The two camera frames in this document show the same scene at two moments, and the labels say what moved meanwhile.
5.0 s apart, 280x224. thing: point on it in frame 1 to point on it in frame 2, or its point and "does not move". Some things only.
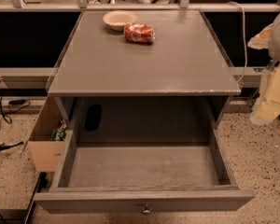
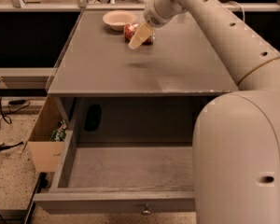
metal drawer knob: (147, 210) does not move
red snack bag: (141, 33) does not move
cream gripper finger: (261, 40) to (159, 10)
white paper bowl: (117, 20) does not move
